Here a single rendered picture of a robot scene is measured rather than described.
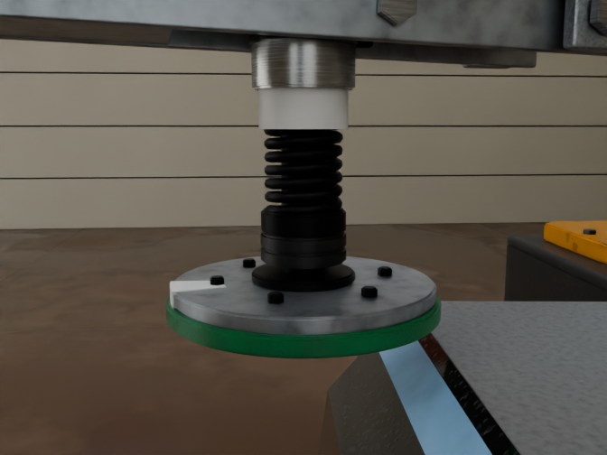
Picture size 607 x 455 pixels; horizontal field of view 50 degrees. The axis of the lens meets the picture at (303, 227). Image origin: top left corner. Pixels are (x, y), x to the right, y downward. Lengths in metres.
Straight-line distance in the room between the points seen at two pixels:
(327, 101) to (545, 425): 0.26
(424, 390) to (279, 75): 0.26
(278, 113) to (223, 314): 0.15
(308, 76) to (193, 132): 6.05
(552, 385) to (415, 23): 0.27
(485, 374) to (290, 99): 0.25
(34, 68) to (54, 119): 0.50
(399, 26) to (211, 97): 6.05
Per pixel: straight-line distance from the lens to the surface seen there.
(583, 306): 0.72
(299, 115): 0.48
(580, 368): 0.54
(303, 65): 0.48
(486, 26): 0.51
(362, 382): 0.63
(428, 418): 0.49
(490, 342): 0.58
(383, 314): 0.45
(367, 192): 6.65
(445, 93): 6.81
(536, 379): 0.51
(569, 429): 0.44
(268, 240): 0.50
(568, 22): 0.52
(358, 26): 0.47
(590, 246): 1.42
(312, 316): 0.43
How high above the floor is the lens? 1.00
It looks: 9 degrees down
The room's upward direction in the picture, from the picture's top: straight up
